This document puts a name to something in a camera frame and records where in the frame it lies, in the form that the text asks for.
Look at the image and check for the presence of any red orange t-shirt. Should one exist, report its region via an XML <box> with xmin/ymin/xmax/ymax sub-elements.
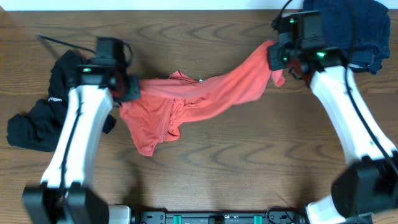
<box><xmin>119</xmin><ymin>40</ymin><xmax>285</xmax><ymax>157</ymax></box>

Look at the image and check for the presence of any black t-shirt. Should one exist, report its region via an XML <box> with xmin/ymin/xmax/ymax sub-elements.
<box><xmin>6</xmin><ymin>49</ymin><xmax>118</xmax><ymax>152</ymax></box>

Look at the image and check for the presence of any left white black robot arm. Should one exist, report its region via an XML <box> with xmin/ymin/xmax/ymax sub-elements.
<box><xmin>22</xmin><ymin>37</ymin><xmax>140</xmax><ymax>224</ymax></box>

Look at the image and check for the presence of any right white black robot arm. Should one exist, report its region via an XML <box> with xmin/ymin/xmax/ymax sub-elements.
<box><xmin>267</xmin><ymin>11</ymin><xmax>397</xmax><ymax>223</ymax></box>

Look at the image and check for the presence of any folded black garment white print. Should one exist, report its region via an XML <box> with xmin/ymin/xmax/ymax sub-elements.
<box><xmin>348</xmin><ymin>61</ymin><xmax>371</xmax><ymax>73</ymax></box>

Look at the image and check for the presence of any folded navy blue garment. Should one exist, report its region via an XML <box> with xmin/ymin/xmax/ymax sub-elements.
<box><xmin>303</xmin><ymin>0</ymin><xmax>391</xmax><ymax>75</ymax></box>

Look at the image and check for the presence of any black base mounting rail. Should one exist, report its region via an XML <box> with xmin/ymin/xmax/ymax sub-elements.
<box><xmin>109</xmin><ymin>205</ymin><xmax>311</xmax><ymax>224</ymax></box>

